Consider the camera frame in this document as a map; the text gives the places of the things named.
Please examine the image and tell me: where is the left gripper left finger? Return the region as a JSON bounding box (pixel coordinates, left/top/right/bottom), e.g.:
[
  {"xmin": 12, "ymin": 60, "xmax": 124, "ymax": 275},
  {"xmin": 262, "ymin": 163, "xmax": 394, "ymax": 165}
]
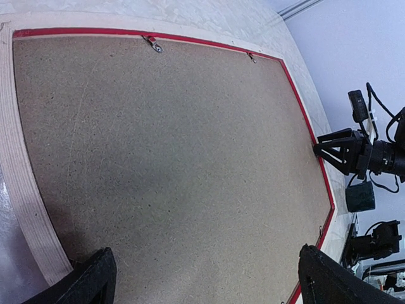
[{"xmin": 25, "ymin": 247, "xmax": 117, "ymax": 303}]

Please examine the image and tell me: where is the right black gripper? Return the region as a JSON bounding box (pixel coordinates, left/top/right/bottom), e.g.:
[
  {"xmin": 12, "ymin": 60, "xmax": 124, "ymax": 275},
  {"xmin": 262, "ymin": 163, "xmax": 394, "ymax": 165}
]
[{"xmin": 313, "ymin": 128, "xmax": 399, "ymax": 178}]

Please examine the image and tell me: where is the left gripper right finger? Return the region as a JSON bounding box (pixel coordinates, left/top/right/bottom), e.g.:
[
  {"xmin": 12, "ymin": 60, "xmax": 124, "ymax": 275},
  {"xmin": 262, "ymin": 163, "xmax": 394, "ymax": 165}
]
[{"xmin": 298, "ymin": 244, "xmax": 399, "ymax": 303}]

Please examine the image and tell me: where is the wooden red photo frame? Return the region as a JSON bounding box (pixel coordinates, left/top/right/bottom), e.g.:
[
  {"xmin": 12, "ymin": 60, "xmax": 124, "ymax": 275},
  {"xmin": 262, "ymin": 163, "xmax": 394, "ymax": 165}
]
[{"xmin": 1, "ymin": 11, "xmax": 350, "ymax": 303}]

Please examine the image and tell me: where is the brown backing board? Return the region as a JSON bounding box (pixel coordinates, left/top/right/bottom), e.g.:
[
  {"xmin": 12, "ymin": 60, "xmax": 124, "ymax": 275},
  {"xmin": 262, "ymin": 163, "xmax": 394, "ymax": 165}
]
[{"xmin": 13, "ymin": 36, "xmax": 330, "ymax": 303}]

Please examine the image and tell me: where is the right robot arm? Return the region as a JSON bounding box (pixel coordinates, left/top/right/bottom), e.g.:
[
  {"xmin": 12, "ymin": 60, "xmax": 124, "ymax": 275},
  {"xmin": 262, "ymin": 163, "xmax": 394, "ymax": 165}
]
[{"xmin": 313, "ymin": 110, "xmax": 404, "ymax": 265}]

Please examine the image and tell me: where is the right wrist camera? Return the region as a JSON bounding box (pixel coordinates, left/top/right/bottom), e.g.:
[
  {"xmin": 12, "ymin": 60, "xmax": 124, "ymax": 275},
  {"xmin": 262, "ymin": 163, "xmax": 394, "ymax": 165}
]
[{"xmin": 348, "ymin": 90, "xmax": 379, "ymax": 142}]

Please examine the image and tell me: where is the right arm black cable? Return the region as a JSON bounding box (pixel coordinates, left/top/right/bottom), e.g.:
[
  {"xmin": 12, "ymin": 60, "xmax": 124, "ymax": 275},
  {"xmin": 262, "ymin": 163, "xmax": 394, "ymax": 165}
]
[{"xmin": 365, "ymin": 82, "xmax": 405, "ymax": 194}]

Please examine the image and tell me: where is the right aluminium post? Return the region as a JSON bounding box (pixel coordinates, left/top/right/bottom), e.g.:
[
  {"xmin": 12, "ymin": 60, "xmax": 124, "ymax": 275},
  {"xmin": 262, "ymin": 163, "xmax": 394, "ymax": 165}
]
[{"xmin": 277, "ymin": 0, "xmax": 323, "ymax": 21}]

